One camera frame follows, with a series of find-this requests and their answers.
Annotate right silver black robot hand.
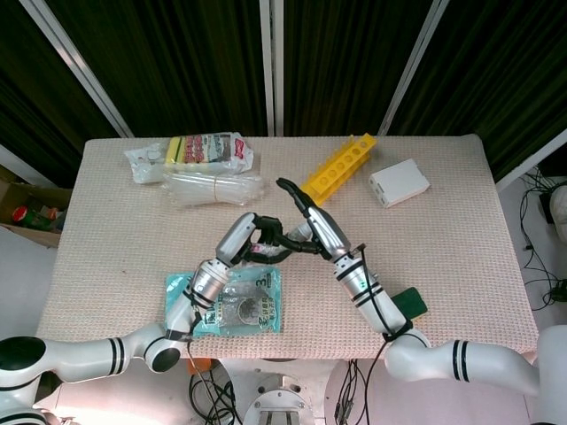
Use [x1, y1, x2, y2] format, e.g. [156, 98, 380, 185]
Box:
[276, 177, 355, 263]

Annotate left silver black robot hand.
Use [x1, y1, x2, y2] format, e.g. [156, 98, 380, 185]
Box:
[214, 211, 296, 269]

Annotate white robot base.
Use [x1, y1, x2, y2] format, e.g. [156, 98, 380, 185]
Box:
[242, 374, 318, 425]

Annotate clear plastic bag bundle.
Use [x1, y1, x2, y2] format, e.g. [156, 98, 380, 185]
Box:
[161, 170, 266, 208]

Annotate yellow test tube rack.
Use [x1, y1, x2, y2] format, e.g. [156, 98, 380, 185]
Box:
[299, 132, 378, 205]

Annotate teal steel scrubber package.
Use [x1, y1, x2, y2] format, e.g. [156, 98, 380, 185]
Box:
[165, 264, 284, 340]

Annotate white rectangular box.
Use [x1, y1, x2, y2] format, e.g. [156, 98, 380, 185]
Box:
[368, 158, 431, 209]

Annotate bagged yellow sponge pack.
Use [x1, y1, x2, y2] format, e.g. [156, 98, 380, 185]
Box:
[162, 131, 256, 174]

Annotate green and yellow sponge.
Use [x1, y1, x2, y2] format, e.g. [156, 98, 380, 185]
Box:
[392, 286, 430, 320]

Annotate beige woven tablecloth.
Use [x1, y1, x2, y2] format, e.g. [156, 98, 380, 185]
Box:
[35, 134, 540, 362]

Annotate clear bag of white parts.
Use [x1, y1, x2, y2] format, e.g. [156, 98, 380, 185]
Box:
[123, 142, 168, 185]

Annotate orange block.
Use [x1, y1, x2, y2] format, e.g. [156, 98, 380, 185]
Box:
[185, 357, 213, 375]

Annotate brown cardboard box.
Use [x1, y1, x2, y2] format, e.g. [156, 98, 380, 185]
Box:
[0, 166, 74, 248]

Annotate red and green packet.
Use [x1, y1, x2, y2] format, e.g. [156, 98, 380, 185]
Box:
[12, 205, 63, 232]

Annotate white rounded object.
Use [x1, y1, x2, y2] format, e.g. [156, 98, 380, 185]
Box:
[548, 184, 567, 228]

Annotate black hanging cables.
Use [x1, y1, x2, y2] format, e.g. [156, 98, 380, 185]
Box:
[334, 359, 369, 425]

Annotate black cable tangle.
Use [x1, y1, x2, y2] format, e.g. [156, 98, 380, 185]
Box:
[184, 340, 244, 425]

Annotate white partition post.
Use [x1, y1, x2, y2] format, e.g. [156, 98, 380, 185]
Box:
[19, 0, 135, 138]
[259, 0, 285, 136]
[494, 127, 567, 192]
[377, 0, 445, 136]

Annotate thin black floor cables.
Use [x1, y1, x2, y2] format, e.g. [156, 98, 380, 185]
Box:
[517, 166, 567, 307]

